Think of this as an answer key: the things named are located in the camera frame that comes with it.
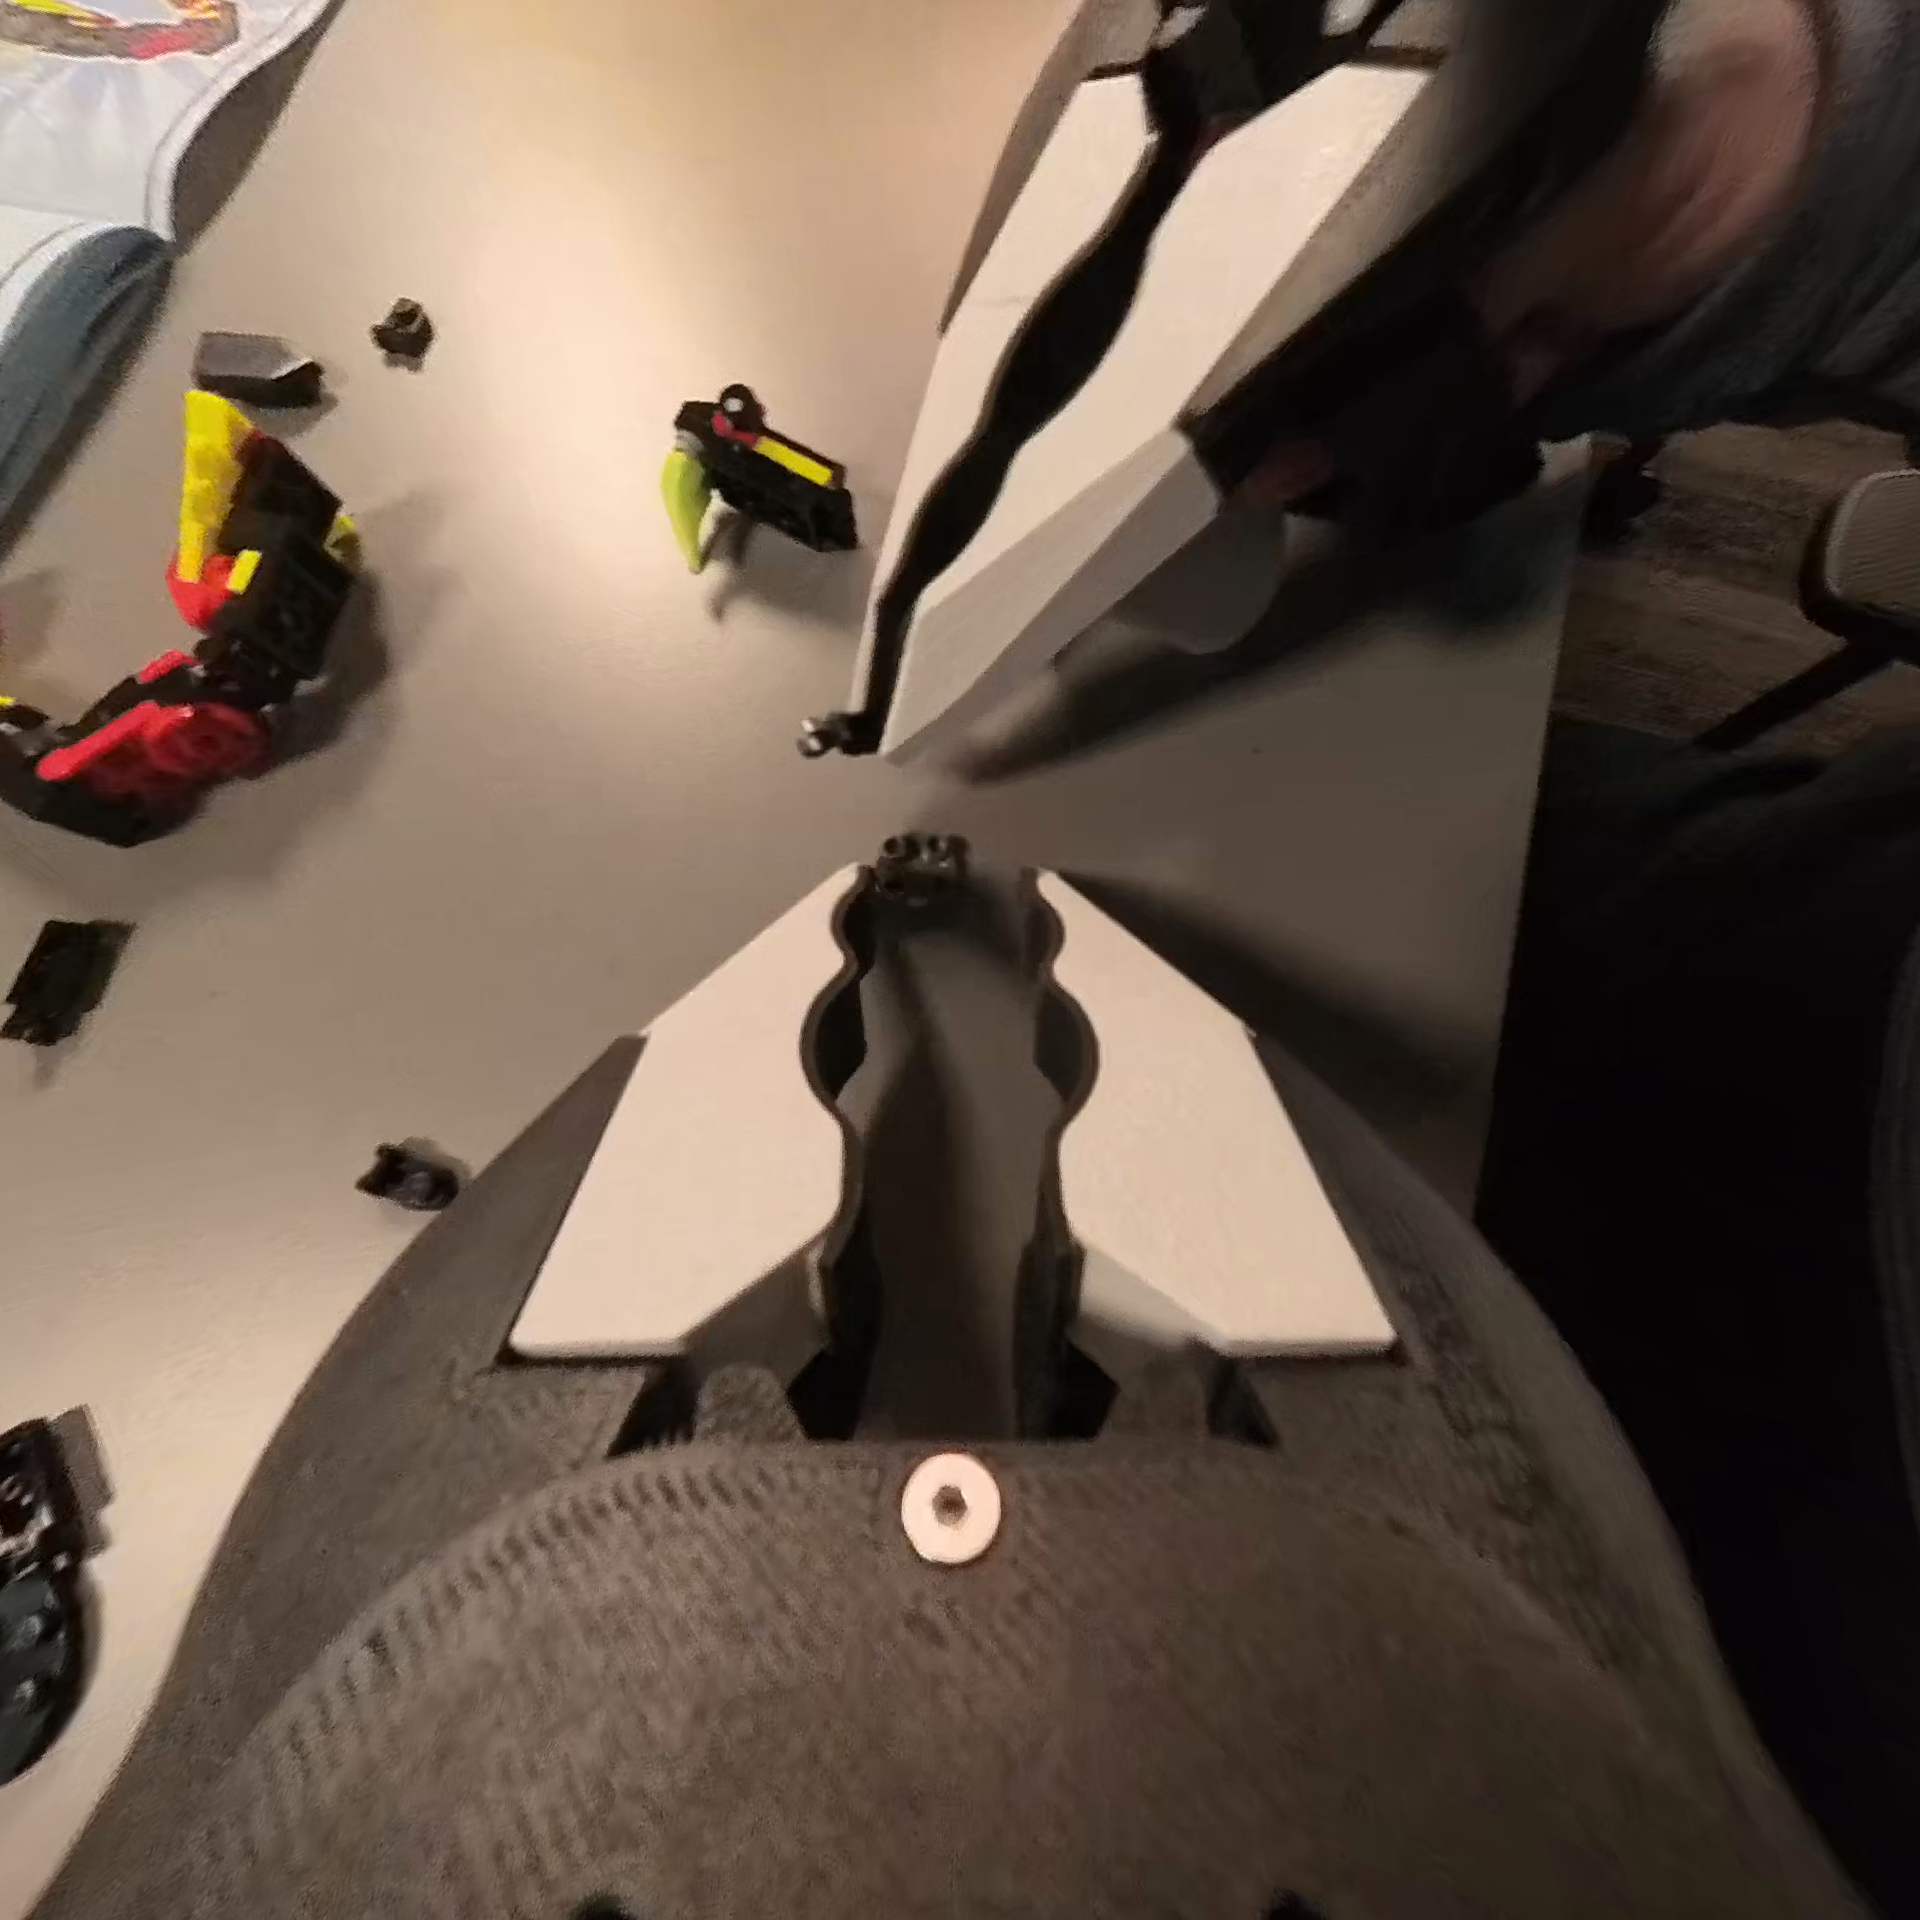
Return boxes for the black toy brick wedge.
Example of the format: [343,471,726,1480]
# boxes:
[193,335,327,412]

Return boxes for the person's right forearm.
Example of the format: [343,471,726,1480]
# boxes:
[1531,0,1920,439]

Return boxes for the black mesh chair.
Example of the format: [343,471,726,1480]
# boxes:
[1693,468,1920,752]

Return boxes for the grey black toy brick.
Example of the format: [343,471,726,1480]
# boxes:
[0,919,137,1050]

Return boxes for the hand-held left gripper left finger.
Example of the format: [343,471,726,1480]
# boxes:
[505,866,886,1435]

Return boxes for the person's right hand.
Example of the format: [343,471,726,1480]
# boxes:
[1484,0,1837,407]

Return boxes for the black toy brick green claws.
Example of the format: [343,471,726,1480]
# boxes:
[661,384,859,576]

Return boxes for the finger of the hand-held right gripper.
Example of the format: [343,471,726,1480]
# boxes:
[875,67,1429,762]
[844,72,1168,725]

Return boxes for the red yellow toy brick arm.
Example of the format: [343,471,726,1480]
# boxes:
[0,386,366,849]

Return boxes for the open instruction booklet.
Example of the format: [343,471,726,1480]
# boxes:
[0,0,343,520]

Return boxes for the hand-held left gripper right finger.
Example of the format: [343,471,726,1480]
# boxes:
[1018,869,1404,1435]

